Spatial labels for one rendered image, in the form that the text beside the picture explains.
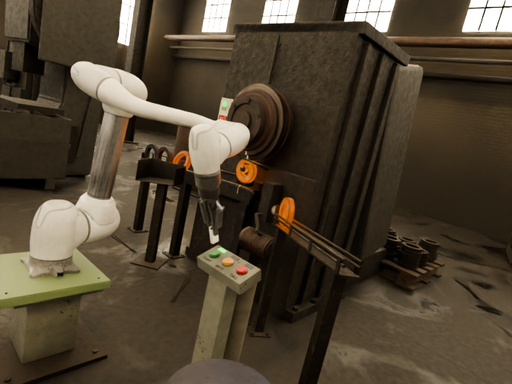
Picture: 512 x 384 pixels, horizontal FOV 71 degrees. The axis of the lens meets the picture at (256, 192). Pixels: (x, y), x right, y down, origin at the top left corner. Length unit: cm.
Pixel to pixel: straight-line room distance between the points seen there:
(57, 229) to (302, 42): 165
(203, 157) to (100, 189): 65
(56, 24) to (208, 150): 332
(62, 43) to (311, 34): 277
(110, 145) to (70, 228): 37
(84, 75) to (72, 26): 291
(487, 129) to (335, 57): 596
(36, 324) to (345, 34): 200
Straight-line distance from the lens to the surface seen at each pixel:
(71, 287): 155
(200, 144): 116
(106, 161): 166
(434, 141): 806
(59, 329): 177
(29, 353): 179
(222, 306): 138
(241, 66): 261
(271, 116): 211
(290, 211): 180
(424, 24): 873
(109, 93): 143
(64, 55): 435
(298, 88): 226
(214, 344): 146
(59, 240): 160
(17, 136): 405
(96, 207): 169
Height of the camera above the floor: 113
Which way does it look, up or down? 11 degrees down
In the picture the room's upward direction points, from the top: 12 degrees clockwise
